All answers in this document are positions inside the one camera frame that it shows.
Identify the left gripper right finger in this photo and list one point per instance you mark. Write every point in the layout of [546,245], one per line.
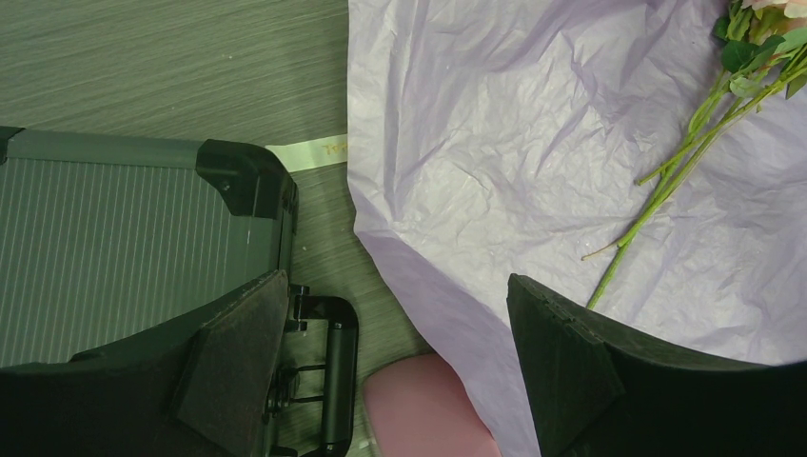
[597,387]

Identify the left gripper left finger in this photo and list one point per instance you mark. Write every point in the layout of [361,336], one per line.
[195,385]

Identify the beige ribbon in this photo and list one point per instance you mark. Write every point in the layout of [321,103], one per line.
[312,154]

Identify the purple wrapping paper sheet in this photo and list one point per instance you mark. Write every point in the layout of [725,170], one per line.
[488,138]

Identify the pink flower bouquet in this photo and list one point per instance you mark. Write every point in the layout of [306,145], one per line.
[762,53]

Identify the pink toy toaster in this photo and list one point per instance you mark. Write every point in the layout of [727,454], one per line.
[418,406]

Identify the black hard case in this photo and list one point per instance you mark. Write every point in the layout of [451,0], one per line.
[106,236]

